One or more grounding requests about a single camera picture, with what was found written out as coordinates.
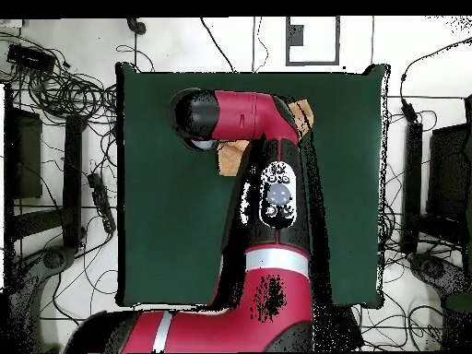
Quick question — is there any thick black cable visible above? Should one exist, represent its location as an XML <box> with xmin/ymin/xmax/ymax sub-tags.
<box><xmin>199</xmin><ymin>17</ymin><xmax>236</xmax><ymax>74</ymax></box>

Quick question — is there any black cable with adapter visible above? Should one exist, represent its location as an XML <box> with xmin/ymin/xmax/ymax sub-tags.
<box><xmin>399</xmin><ymin>36</ymin><xmax>472</xmax><ymax>124</ymax></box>

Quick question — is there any grey rectangular floor frame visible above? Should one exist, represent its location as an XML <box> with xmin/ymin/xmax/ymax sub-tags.
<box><xmin>285</xmin><ymin>16</ymin><xmax>341</xmax><ymax>67</ymax></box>

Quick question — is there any black metal stand frame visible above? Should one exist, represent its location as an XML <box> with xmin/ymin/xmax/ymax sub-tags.
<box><xmin>3</xmin><ymin>83</ymin><xmax>88</xmax><ymax>255</ymax></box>
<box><xmin>400</xmin><ymin>120</ymin><xmax>471</xmax><ymax>255</ymax></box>

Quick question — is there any black power strip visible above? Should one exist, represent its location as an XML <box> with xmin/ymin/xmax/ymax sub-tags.
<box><xmin>87</xmin><ymin>171</ymin><xmax>118</xmax><ymax>235</ymax></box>

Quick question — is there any black plug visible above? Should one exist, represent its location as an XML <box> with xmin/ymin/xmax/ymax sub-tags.
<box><xmin>125</xmin><ymin>17</ymin><xmax>148</xmax><ymax>37</ymax></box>

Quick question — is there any tan terry towel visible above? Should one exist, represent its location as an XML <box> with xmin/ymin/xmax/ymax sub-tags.
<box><xmin>216</xmin><ymin>97</ymin><xmax>315</xmax><ymax>177</ymax></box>

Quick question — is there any thin black cable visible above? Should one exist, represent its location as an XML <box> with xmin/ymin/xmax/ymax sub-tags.
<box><xmin>251</xmin><ymin>16</ymin><xmax>269</xmax><ymax>74</ymax></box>

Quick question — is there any dark flat panel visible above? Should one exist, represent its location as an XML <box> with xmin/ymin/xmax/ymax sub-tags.
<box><xmin>426</xmin><ymin>123</ymin><xmax>472</xmax><ymax>222</ymax></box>
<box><xmin>13</xmin><ymin>106</ymin><xmax>44</xmax><ymax>200</ymax></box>

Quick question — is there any grey tripod base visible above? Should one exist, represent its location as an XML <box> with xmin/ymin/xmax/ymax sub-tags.
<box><xmin>6</xmin><ymin>244</ymin><xmax>78</xmax><ymax>354</ymax></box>
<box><xmin>407</xmin><ymin>252</ymin><xmax>469</xmax><ymax>296</ymax></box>

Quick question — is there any dark green round object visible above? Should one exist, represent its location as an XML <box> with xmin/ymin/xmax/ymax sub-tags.
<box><xmin>443</xmin><ymin>290</ymin><xmax>472</xmax><ymax>313</ymax></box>

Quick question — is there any tangled black cable bundle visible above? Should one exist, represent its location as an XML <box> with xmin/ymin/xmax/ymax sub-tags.
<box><xmin>0</xmin><ymin>29</ymin><xmax>119</xmax><ymax>126</ymax></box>

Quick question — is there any dark green table cloth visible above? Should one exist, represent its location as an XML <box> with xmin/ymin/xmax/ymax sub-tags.
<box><xmin>114</xmin><ymin>61</ymin><xmax>391</xmax><ymax>310</ymax></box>

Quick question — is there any black electronics box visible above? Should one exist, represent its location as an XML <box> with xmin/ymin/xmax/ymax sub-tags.
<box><xmin>6</xmin><ymin>42</ymin><xmax>57</xmax><ymax>75</ymax></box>

